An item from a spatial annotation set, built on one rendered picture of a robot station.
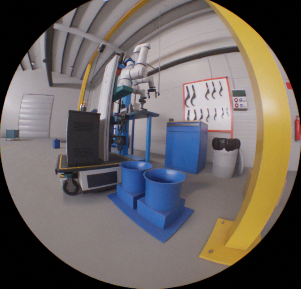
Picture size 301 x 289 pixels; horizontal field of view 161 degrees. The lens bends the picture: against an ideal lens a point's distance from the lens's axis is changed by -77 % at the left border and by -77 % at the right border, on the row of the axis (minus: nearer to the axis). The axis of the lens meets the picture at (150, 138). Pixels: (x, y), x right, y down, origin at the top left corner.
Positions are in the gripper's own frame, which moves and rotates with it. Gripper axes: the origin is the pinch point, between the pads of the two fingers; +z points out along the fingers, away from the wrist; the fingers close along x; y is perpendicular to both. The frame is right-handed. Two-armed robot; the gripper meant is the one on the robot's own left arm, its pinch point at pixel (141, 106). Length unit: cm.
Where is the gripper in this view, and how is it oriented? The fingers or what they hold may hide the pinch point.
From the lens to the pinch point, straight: 189.8
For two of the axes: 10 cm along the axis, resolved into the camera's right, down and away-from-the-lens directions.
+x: -6.9, -0.1, -7.2
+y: -7.2, -0.5, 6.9
